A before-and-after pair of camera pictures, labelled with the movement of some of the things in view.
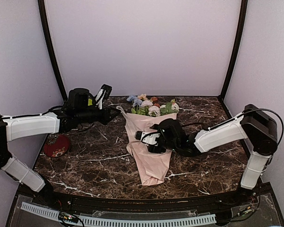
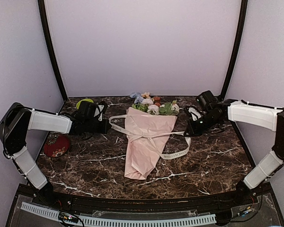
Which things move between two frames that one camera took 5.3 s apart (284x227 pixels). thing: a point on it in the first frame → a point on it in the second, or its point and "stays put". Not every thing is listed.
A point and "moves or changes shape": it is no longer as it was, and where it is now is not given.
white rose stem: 170,108 stays put
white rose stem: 145,106 → 152,109
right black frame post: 241,31 stays put
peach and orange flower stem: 144,97 moves or changes shape
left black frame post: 48,41 stays put
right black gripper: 152,149 → 194,132
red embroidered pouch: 56,145 stays put
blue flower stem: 137,102 moves or changes shape
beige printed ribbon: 127,126 moves or changes shape
